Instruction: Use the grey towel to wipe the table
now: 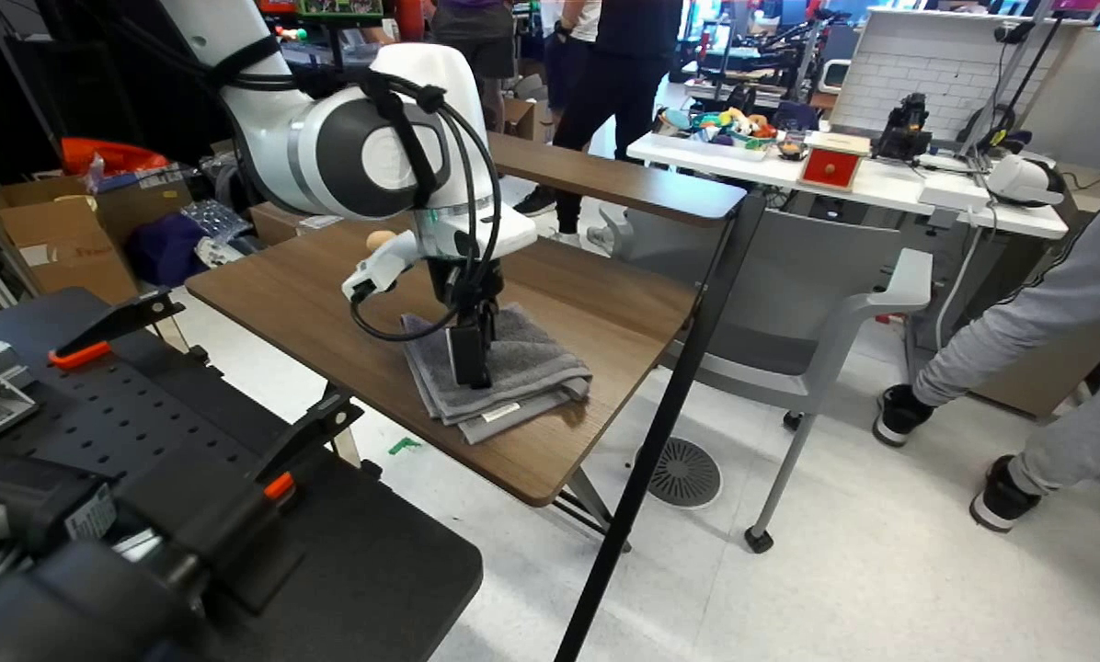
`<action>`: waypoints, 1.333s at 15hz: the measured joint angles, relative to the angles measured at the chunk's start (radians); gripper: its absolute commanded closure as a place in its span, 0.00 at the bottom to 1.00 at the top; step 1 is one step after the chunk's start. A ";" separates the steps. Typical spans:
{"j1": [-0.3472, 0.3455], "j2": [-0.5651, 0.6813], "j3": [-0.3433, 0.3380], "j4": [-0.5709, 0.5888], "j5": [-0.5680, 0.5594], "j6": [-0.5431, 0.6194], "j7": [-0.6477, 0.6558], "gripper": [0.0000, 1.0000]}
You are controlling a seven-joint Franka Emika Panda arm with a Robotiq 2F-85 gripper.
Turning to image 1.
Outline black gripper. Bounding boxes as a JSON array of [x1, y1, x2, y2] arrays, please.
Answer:
[[428, 251, 511, 393]]

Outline grey towel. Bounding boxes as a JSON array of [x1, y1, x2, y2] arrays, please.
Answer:
[[396, 302, 597, 449]]

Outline black table base bar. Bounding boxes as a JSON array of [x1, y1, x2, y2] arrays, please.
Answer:
[[549, 466, 618, 544]]

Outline long wooden table black legs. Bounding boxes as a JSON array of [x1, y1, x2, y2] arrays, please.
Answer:
[[486, 129, 773, 662]]

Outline orange black bar clamp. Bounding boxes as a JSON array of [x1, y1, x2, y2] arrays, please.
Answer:
[[45, 288, 192, 376], [117, 386, 369, 582]]

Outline round dark floor plate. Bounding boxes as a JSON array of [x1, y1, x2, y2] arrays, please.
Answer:
[[642, 436, 723, 509]]

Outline person black shirt white sneakers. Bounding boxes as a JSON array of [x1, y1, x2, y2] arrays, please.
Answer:
[[515, 0, 689, 238]]

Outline navy blue bag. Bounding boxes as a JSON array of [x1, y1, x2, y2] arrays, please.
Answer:
[[121, 199, 257, 290]]

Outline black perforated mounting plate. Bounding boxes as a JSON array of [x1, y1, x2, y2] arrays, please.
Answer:
[[25, 354, 257, 489]]

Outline grey office chair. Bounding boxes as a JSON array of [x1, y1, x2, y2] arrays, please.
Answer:
[[618, 203, 944, 554]]

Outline colourful toy pile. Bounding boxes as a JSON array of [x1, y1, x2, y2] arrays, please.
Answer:
[[692, 104, 783, 156]]

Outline person in white shirt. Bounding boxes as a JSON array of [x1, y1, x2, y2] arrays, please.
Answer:
[[536, 0, 608, 50]]

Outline orange box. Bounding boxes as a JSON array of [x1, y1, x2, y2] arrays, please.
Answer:
[[798, 143, 876, 194]]

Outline orange bag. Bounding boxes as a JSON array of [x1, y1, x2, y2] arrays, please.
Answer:
[[57, 132, 174, 181]]

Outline large open cardboard box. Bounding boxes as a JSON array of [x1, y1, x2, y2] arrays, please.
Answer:
[[0, 172, 203, 308]]

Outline white work table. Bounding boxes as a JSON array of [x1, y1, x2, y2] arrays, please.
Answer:
[[626, 124, 1074, 359]]

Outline black bag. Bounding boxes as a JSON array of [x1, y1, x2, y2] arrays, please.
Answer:
[[876, 87, 939, 162]]

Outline white partition panel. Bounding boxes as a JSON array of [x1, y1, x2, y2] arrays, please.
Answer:
[[831, 7, 1032, 143]]

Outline person in grey trousers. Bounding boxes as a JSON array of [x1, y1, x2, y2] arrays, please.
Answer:
[[870, 181, 1100, 536]]

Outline white round device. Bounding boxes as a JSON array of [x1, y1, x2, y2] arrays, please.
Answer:
[[981, 152, 1067, 210]]

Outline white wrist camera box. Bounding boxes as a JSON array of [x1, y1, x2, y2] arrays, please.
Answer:
[[337, 229, 431, 305]]

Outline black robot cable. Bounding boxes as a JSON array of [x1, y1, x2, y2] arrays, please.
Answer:
[[345, 71, 505, 347]]

